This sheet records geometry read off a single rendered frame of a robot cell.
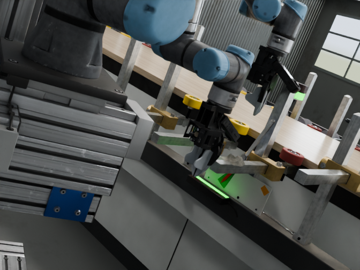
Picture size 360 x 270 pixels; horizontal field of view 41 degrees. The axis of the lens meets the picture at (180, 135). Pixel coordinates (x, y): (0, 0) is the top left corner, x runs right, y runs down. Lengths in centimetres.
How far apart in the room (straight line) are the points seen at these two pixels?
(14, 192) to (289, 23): 92
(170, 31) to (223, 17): 803
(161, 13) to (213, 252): 136
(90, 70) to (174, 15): 20
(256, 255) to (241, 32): 761
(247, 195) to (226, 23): 740
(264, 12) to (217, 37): 755
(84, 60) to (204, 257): 131
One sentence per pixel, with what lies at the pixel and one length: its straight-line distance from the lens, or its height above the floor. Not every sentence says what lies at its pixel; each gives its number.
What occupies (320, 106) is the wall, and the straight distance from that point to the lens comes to 901.
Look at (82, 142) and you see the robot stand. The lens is 96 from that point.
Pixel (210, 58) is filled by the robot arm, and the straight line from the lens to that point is 113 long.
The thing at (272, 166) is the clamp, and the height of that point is 86.
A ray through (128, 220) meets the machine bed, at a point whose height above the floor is 22.
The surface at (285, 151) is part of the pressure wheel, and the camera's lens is 170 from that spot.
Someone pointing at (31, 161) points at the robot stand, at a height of 86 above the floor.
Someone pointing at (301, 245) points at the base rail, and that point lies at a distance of 155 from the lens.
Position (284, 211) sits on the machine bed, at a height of 68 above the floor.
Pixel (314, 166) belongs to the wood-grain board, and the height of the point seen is 89.
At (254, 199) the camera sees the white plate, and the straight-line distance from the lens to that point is 162.
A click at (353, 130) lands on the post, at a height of 107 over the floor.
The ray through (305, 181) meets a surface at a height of 94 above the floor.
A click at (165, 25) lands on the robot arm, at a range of 83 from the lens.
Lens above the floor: 122
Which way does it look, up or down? 14 degrees down
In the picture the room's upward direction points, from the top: 21 degrees clockwise
